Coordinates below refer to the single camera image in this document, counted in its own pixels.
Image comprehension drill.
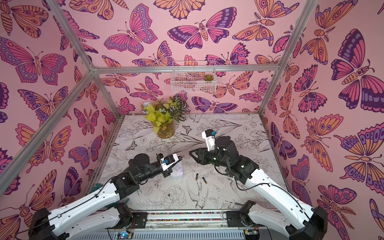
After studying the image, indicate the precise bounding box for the white digital alarm clock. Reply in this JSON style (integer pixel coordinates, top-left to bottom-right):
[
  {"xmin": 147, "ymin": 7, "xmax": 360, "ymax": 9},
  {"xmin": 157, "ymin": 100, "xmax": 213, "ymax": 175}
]
[{"xmin": 171, "ymin": 161, "xmax": 184, "ymax": 179}]

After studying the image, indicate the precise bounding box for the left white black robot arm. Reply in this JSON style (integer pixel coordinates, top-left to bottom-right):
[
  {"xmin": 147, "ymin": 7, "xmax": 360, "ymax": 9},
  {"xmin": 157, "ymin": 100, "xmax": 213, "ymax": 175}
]
[{"xmin": 28, "ymin": 154, "xmax": 183, "ymax": 240}]

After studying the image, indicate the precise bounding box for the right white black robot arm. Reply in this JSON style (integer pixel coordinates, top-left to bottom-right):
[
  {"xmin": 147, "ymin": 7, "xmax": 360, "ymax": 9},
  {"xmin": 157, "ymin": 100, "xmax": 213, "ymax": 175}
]
[{"xmin": 189, "ymin": 136, "xmax": 328, "ymax": 240}]

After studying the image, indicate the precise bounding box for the green plant in glass vase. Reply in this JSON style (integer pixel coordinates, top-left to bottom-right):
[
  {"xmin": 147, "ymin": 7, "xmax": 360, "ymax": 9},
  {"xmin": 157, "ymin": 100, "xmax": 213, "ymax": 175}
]
[{"xmin": 143, "ymin": 103, "xmax": 175, "ymax": 139}]

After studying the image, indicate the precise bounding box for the dark patterned leaf plant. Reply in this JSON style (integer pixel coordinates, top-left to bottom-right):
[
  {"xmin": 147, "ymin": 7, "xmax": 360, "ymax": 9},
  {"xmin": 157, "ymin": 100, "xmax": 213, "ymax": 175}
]
[{"xmin": 168, "ymin": 95, "xmax": 189, "ymax": 123}]

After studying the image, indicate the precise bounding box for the small succulent in basket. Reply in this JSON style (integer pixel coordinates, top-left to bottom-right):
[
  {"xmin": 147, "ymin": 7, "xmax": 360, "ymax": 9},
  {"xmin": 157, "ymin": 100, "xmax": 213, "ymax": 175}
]
[{"xmin": 204, "ymin": 74, "xmax": 215, "ymax": 82}]

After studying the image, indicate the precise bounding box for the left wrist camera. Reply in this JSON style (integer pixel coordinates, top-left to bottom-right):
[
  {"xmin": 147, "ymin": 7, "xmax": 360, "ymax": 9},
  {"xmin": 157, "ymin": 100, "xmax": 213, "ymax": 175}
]
[{"xmin": 161, "ymin": 154, "xmax": 179, "ymax": 166}]

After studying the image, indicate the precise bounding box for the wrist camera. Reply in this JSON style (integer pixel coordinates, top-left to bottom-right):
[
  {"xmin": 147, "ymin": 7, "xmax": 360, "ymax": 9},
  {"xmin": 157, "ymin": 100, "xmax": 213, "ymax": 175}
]
[
  {"xmin": 202, "ymin": 129, "xmax": 216, "ymax": 152},
  {"xmin": 161, "ymin": 154, "xmax": 179, "ymax": 166}
]

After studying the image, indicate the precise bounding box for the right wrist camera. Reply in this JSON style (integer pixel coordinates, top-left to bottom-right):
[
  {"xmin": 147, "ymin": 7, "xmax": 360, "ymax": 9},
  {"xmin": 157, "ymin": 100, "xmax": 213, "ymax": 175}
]
[{"xmin": 202, "ymin": 129, "xmax": 216, "ymax": 152}]

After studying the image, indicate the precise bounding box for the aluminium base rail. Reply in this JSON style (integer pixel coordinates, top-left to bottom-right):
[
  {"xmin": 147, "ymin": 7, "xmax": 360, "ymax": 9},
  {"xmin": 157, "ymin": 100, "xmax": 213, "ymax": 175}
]
[{"xmin": 59, "ymin": 206, "xmax": 296, "ymax": 240}]

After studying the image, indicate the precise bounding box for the white wire wall basket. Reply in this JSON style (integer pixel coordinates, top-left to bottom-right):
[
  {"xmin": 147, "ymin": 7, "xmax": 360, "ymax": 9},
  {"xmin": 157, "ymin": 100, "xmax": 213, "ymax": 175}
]
[{"xmin": 169, "ymin": 60, "xmax": 217, "ymax": 94}]

